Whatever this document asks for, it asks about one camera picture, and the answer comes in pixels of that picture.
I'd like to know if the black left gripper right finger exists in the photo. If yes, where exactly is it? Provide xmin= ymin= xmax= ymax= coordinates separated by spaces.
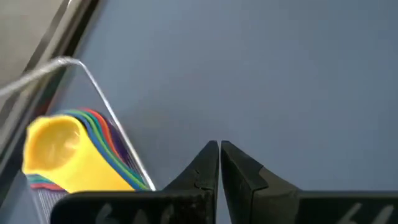
xmin=220 ymin=140 xmax=398 ymax=224

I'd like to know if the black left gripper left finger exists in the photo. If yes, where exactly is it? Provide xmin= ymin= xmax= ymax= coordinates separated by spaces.
xmin=49 ymin=139 xmax=220 ymax=224

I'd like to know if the purple measuring cup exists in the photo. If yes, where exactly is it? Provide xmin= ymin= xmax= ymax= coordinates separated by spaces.
xmin=102 ymin=114 xmax=141 ymax=178

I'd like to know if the green measuring cup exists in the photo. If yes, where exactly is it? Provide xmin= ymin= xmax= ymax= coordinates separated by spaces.
xmin=67 ymin=108 xmax=150 ymax=191

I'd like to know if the turquoise measuring cup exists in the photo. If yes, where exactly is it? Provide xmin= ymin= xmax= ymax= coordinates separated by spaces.
xmin=26 ymin=109 xmax=147 ymax=187

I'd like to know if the blue measuring cup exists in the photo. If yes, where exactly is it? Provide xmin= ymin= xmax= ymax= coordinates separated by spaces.
xmin=58 ymin=109 xmax=142 ymax=191

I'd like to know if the yellow measuring cup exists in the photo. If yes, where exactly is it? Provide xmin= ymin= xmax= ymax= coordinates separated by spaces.
xmin=21 ymin=114 xmax=135 ymax=194

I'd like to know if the clear plastic basket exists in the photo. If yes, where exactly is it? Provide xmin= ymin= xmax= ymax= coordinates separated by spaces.
xmin=0 ymin=55 xmax=157 ymax=224

